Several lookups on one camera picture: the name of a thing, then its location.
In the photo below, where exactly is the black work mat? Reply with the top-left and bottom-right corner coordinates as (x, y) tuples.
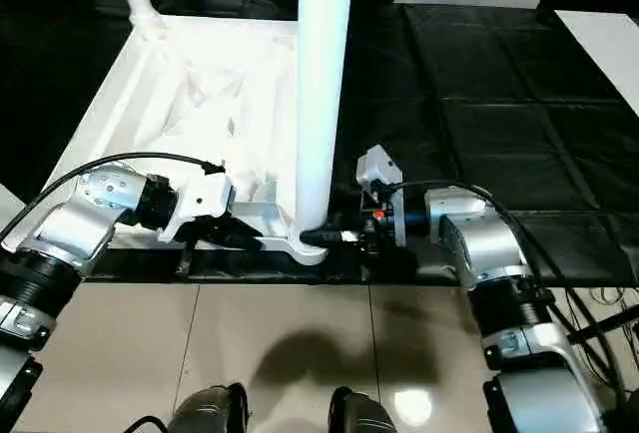
(0, 0), (639, 287)

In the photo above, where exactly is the black stand bar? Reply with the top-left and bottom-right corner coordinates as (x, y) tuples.
(567, 302), (639, 344)

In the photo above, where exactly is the white flat panel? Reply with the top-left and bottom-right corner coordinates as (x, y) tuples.
(553, 9), (639, 116)

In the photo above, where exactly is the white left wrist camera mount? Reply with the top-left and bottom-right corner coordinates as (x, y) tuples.
(158, 171), (236, 244)

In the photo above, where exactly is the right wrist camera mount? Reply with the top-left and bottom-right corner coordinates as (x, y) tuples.
(354, 144), (406, 248)

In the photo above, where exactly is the black hanging cable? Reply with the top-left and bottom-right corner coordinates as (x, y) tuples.
(123, 415), (169, 433)

